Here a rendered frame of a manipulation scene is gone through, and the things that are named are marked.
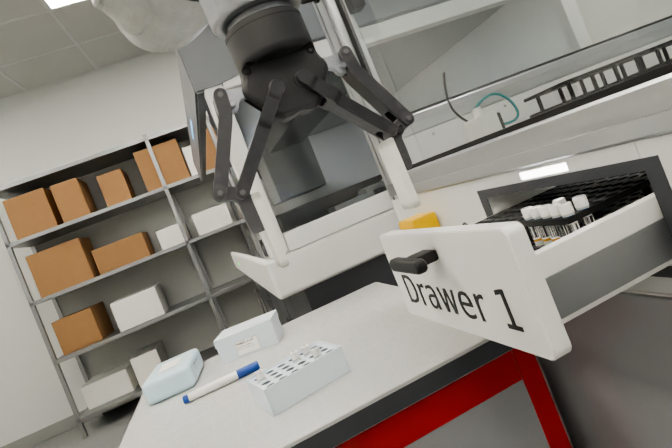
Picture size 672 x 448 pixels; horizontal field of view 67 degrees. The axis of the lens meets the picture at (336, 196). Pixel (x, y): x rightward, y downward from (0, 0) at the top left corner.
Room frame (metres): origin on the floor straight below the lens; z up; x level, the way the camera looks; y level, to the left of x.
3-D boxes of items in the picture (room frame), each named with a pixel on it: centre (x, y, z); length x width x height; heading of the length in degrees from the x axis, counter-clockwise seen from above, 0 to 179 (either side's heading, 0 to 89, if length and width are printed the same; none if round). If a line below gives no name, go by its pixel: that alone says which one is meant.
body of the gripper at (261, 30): (0.47, 0.00, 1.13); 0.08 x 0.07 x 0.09; 105
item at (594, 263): (0.58, -0.28, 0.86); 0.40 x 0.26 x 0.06; 105
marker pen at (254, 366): (0.88, 0.31, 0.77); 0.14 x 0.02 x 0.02; 104
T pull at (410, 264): (0.52, -0.05, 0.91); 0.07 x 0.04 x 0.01; 15
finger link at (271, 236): (0.45, 0.07, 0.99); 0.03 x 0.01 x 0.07; 15
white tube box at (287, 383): (0.72, 0.15, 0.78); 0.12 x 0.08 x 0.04; 118
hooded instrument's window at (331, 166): (2.30, -0.09, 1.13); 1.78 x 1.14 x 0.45; 15
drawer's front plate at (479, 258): (0.52, -0.08, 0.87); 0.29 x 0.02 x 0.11; 15
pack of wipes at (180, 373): (1.01, 0.44, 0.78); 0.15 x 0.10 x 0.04; 9
